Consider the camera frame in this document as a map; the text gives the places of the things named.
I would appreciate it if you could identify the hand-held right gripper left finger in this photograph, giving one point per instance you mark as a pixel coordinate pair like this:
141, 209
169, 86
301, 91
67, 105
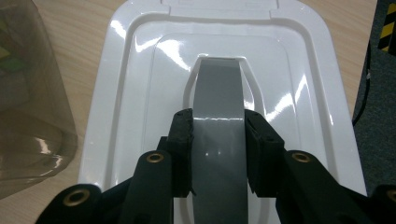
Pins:
181, 155

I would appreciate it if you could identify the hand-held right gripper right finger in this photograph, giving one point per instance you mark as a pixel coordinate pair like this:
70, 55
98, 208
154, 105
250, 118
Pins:
264, 161

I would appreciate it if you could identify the translucent grey storage box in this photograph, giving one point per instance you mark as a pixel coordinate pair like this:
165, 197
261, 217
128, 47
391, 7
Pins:
34, 124

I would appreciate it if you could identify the black base with hazard tape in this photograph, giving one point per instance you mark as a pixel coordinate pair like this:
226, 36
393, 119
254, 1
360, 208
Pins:
387, 28

